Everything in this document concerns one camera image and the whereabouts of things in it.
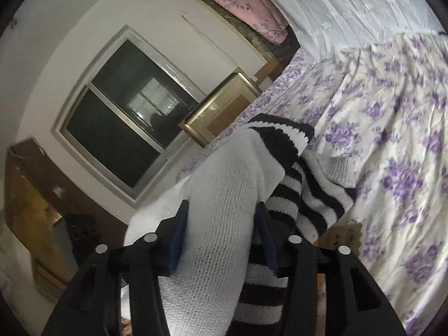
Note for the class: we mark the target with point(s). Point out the white lace cloth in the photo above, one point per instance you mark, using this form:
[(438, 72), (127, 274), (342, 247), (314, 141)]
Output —
[(343, 3)]

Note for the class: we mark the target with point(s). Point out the window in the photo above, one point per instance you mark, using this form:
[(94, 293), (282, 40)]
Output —
[(129, 115)]

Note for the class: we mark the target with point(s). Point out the wooden bedside cabinet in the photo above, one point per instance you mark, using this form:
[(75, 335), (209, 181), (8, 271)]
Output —
[(224, 108)]

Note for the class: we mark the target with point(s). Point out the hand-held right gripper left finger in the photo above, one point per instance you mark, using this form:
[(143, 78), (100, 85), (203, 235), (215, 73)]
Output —
[(176, 241)]

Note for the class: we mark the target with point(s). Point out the white black striped knit sweater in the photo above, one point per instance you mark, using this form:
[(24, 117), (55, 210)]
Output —
[(224, 196)]

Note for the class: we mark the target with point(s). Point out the mottled stone ledge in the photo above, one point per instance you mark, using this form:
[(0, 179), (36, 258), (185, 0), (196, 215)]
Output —
[(245, 29)]

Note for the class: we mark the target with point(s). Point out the black object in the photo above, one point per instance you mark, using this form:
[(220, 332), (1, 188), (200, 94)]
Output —
[(84, 238)]

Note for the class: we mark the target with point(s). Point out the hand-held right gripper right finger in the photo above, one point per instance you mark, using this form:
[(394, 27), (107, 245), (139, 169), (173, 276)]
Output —
[(267, 239)]

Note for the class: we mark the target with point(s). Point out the small purple floral bed sheet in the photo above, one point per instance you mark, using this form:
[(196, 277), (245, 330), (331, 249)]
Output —
[(280, 91)]

